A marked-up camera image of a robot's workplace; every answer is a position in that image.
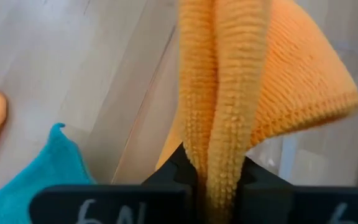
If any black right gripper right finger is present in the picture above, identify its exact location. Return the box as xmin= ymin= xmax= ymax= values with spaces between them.
xmin=233 ymin=157 xmax=358 ymax=224

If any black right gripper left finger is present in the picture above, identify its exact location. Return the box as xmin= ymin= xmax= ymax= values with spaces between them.
xmin=29 ymin=142 xmax=198 ymax=224

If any teal microfiber towel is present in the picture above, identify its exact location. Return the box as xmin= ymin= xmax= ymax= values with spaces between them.
xmin=0 ymin=123 xmax=96 ymax=224

